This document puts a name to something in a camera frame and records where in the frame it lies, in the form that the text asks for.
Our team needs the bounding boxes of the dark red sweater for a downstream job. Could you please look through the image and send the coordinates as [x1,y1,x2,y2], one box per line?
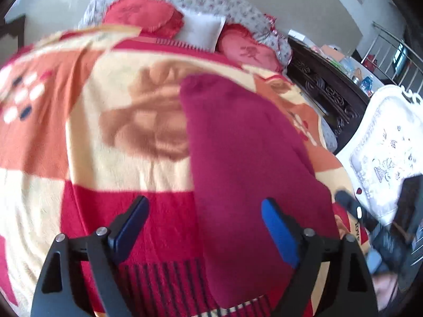
[180,74,338,308]

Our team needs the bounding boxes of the floral bed headboard cover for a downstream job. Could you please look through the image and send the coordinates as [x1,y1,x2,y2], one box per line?
[77,0,292,67]

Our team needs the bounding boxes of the dark wooden side table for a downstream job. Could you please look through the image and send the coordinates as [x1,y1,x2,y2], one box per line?
[1,14,26,65]

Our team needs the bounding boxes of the person's right hand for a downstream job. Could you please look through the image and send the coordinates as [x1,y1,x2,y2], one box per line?
[372,273,398,311]

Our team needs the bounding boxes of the right red heart pillow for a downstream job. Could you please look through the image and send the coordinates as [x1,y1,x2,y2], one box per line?
[217,24,284,72]

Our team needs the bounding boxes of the dark carved wooden cabinet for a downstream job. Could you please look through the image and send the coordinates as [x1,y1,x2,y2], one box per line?
[287,36,370,154]

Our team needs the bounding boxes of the white ornate chair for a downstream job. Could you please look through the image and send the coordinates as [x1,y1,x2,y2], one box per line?
[336,85,422,225]

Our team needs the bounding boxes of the small white pillow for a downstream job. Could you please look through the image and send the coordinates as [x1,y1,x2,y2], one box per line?
[174,9,226,52]

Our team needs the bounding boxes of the metal stair railing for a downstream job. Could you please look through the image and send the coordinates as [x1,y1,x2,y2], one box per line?
[361,21,422,95]

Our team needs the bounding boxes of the red heart pillow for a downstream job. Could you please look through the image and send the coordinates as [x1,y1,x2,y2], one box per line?
[217,24,284,72]
[103,0,184,39]

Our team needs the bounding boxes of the orange patterned love blanket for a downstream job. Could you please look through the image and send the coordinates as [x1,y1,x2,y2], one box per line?
[1,26,370,316]

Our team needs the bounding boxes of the left red heart pillow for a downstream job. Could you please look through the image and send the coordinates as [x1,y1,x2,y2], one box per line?
[103,0,184,39]

